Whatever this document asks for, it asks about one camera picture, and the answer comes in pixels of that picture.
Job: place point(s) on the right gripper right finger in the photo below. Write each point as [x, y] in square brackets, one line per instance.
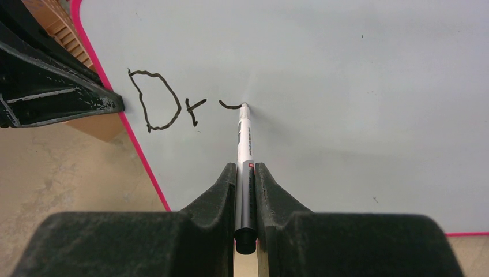
[295, 241]

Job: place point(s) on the peach plastic file organizer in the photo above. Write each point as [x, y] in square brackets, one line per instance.
[55, 18]

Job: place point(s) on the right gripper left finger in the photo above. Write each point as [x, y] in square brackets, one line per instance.
[195, 241]

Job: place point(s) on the black and white marker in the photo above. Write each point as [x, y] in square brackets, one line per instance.
[245, 210]

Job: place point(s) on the pink-framed whiteboard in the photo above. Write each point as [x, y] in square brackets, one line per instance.
[356, 106]

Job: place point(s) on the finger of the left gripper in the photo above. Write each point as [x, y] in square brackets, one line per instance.
[42, 83]

